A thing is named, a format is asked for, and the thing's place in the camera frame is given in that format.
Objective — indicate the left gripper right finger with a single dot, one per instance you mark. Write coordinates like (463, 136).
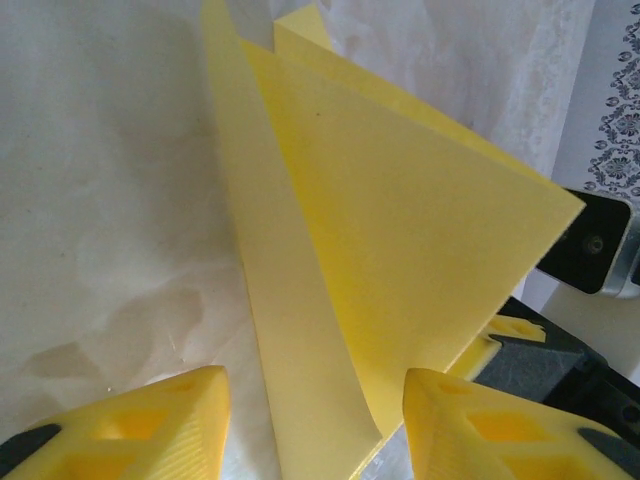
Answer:
(475, 430)

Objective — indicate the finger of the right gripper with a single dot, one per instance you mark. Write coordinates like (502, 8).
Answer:
(520, 327)
(525, 370)

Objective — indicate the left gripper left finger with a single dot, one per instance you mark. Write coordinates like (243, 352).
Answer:
(150, 425)

